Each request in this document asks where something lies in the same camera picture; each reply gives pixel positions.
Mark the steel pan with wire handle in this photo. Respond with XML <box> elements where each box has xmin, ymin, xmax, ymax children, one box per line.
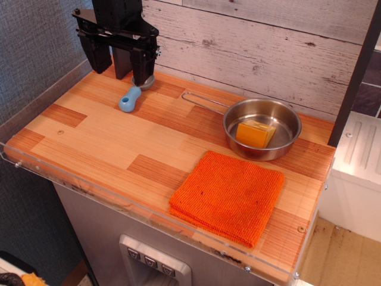
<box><xmin>182</xmin><ymin>92</ymin><xmax>302</xmax><ymax>161</ymax></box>

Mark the orange knitted cloth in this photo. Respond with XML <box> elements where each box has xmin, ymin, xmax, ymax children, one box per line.
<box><xmin>169</xmin><ymin>151</ymin><xmax>285</xmax><ymax>248</ymax></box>

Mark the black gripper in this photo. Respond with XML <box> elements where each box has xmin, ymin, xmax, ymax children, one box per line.
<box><xmin>72</xmin><ymin>1</ymin><xmax>161</xmax><ymax>86</ymax></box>

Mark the dark left upright post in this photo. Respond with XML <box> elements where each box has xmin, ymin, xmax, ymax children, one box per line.
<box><xmin>112</xmin><ymin>47</ymin><xmax>133</xmax><ymax>80</ymax></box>

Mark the yellow cheese wedge block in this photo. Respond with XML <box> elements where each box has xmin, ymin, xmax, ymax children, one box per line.
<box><xmin>236</xmin><ymin>120</ymin><xmax>276</xmax><ymax>148</ymax></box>

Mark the yellow object bottom left corner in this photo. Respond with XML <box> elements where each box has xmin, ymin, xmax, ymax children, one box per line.
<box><xmin>0</xmin><ymin>272</ymin><xmax>47</xmax><ymax>286</ymax></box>

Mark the dark right upright post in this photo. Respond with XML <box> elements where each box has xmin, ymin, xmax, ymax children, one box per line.
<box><xmin>328</xmin><ymin>1</ymin><xmax>380</xmax><ymax>147</ymax></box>

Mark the grey cabinet with dispenser panel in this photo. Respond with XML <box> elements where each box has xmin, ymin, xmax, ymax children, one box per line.
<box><xmin>54</xmin><ymin>184</ymin><xmax>269</xmax><ymax>285</ymax></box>

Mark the dark upright post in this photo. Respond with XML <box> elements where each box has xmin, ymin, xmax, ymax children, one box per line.
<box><xmin>328</xmin><ymin>1</ymin><xmax>380</xmax><ymax>147</ymax></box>
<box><xmin>112</xmin><ymin>47</ymin><xmax>133</xmax><ymax>80</ymax></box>

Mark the blue handled grey scoop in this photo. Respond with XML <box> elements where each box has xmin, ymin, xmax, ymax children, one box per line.
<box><xmin>118</xmin><ymin>74</ymin><xmax>155</xmax><ymax>113</ymax></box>

